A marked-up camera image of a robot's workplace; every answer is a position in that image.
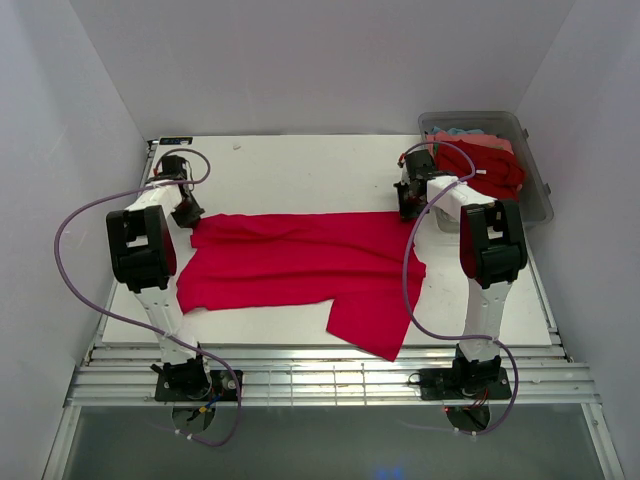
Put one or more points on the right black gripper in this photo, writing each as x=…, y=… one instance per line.
x=407, y=213

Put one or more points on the folded red shirt in bin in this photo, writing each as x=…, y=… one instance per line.
x=498, y=172

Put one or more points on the pink shirt in bin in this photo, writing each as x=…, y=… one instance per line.
x=486, y=140

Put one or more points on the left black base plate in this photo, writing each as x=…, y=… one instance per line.
x=199, y=387

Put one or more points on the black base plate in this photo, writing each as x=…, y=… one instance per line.
x=444, y=384
x=199, y=387

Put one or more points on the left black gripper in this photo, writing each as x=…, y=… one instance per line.
x=186, y=220

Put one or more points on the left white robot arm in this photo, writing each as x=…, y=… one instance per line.
x=143, y=258

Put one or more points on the crimson red t shirt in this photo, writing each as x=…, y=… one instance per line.
x=360, y=262

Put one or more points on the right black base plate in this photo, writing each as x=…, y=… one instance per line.
x=444, y=384

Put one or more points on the light blue shirt in bin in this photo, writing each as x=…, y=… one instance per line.
x=454, y=131

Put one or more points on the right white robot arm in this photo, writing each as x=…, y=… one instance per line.
x=492, y=253

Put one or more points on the blue label sticker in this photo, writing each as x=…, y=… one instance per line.
x=175, y=141

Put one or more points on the clear plastic bin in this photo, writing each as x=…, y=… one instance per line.
x=535, y=205

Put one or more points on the aluminium frame rails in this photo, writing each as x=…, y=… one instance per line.
x=327, y=377

